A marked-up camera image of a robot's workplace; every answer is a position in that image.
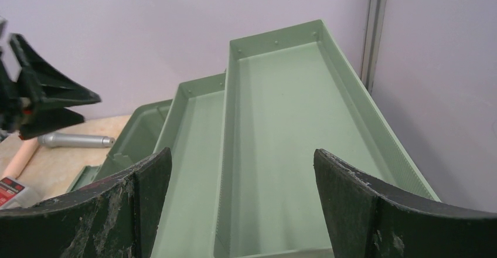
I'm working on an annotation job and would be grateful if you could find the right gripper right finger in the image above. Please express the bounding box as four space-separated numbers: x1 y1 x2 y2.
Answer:
314 149 496 257

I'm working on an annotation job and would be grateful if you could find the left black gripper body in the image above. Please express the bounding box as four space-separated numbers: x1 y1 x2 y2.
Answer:
1 33 31 140

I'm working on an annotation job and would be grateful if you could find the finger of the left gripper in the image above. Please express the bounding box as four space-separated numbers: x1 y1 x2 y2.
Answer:
9 33 101 111
19 108 85 140

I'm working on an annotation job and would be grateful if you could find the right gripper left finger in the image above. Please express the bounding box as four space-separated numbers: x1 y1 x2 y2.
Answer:
1 148 172 257

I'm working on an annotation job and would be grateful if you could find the green plastic tool box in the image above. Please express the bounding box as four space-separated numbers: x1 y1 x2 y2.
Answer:
72 20 438 257

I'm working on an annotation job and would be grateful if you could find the red labelled small box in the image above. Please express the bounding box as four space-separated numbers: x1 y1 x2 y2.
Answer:
1 177 42 210

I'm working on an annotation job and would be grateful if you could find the beige wooden handle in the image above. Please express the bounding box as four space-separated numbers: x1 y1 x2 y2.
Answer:
1 138 39 179

